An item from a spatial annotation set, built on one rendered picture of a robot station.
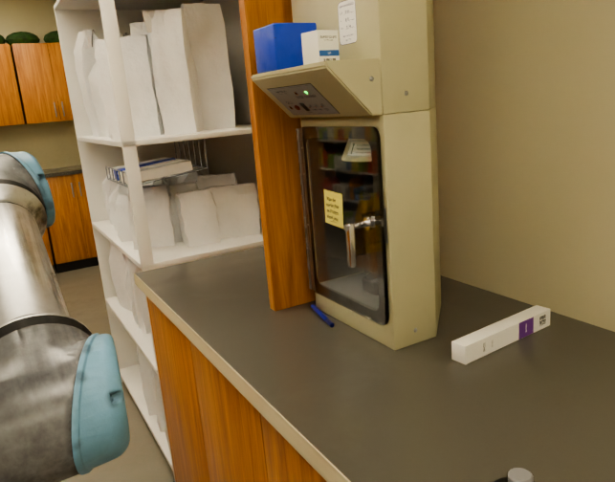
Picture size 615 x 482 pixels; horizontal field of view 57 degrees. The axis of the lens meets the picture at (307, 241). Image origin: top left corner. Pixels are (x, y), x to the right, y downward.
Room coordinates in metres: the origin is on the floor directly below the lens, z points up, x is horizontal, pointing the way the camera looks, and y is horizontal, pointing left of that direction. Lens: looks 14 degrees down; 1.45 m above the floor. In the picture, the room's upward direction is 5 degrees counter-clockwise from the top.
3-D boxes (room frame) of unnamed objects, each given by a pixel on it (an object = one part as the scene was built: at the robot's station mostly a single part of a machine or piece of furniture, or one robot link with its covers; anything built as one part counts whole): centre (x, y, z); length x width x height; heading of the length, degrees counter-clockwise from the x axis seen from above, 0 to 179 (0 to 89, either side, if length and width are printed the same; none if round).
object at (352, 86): (1.18, -0.03, 1.46); 0.32 x 0.11 x 0.10; 28
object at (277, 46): (1.26, 0.01, 1.56); 0.10 x 0.10 x 0.09; 28
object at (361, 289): (1.21, -0.08, 1.19); 0.30 x 0.01 x 0.40; 28
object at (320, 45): (1.14, -0.06, 1.54); 0.05 x 0.05 x 0.06; 36
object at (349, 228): (1.10, -0.10, 1.17); 0.05 x 0.03 x 0.10; 118
